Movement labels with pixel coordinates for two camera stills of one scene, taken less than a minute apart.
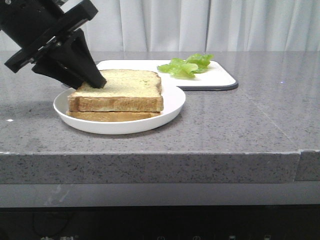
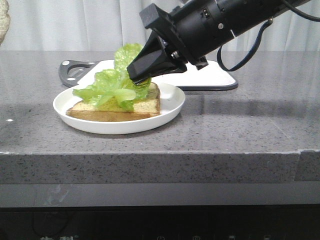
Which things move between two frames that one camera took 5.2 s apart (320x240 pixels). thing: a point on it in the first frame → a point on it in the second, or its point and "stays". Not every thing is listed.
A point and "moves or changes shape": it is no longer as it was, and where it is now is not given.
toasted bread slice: x=108 y=116 stays
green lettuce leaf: x=194 y=63 moves or changes shape
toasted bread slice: x=126 y=90 moves or changes shape
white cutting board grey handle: x=217 y=77 stays
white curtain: x=201 y=26 stays
